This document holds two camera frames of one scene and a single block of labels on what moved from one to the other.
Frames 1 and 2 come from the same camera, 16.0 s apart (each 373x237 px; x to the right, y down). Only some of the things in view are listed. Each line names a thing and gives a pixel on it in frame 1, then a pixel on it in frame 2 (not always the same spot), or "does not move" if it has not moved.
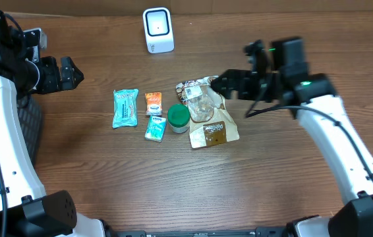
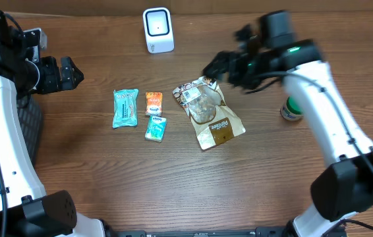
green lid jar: [178, 116] to [292, 110]
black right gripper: [242, 81] to [229, 64]
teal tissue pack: [155, 128] does not move
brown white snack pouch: [210, 123] does not move
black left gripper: [55, 82] does not move
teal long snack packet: [125, 107] does not move
